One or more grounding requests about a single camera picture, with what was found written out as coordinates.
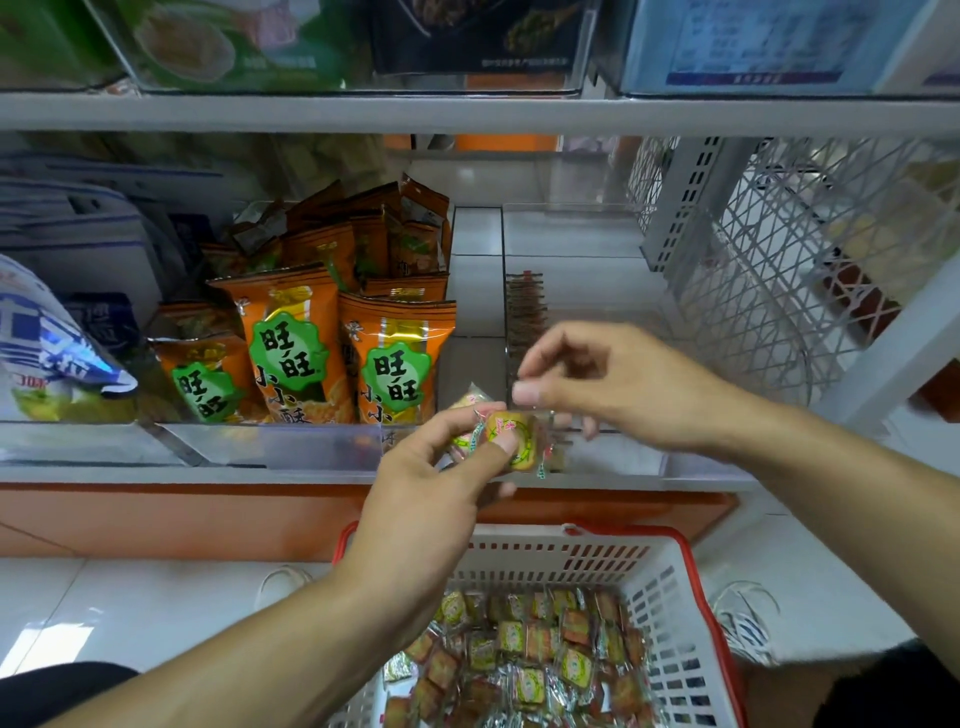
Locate person's left hand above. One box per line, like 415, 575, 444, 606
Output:
337, 402, 527, 602

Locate person's right hand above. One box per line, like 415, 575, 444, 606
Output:
510, 319, 744, 459

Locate bundle of snack packets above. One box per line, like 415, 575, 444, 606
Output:
450, 387, 554, 479

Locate row of small snack packets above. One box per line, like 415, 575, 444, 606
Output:
505, 270, 549, 359

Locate pile of small snack packets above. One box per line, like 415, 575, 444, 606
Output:
382, 585, 654, 728

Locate white basket with red rim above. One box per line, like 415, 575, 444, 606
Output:
327, 520, 747, 728

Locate white metal shelf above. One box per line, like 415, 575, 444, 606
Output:
0, 0, 960, 489

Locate person's right forearm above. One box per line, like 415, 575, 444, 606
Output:
717, 393, 960, 677

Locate person's left forearm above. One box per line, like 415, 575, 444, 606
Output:
45, 562, 422, 728

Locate person's left shoe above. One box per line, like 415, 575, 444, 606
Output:
255, 562, 320, 605

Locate person's shoe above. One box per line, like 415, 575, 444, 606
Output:
712, 582, 782, 669
255, 562, 320, 605

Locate clear plastic shelf front guard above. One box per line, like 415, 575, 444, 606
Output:
0, 420, 392, 474

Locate person's right shoe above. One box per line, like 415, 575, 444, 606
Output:
712, 582, 782, 669

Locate orange shelf base panel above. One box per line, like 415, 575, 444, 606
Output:
0, 483, 740, 564

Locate person's black shorts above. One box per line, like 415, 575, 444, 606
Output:
0, 645, 960, 728

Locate white perforated side panel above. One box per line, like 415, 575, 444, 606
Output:
627, 138, 960, 410

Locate group of orange snack bags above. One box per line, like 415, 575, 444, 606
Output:
147, 175, 459, 429

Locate blue product box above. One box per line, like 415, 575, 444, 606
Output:
600, 0, 932, 99

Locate black product box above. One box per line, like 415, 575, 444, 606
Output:
367, 0, 597, 89

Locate blue white snack bag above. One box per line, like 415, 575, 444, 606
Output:
0, 255, 140, 404

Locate green white product box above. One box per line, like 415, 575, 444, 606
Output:
90, 0, 369, 92

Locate dark green product bag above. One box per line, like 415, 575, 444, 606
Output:
0, 0, 122, 89

